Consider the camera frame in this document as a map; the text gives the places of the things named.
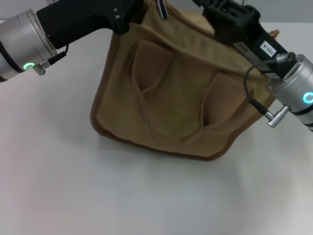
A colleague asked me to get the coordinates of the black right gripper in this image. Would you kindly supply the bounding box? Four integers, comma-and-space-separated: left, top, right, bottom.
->
192, 0, 292, 79

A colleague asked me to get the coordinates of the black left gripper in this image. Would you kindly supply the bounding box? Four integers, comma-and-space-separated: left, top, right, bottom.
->
36, 0, 144, 50

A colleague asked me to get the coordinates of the khaki canvas food bag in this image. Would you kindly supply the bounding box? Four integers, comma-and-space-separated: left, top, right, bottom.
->
89, 0, 281, 162

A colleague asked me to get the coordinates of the left gripper cable with plug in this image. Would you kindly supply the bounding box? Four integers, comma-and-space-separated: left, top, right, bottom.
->
33, 44, 70, 76

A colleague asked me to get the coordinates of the gripper cable with plug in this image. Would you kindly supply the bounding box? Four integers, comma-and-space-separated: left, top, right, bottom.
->
244, 52, 298, 129
33, 44, 70, 76

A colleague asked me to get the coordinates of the right gripper cable with plug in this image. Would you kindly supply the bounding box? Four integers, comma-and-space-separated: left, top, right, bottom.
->
244, 52, 298, 129

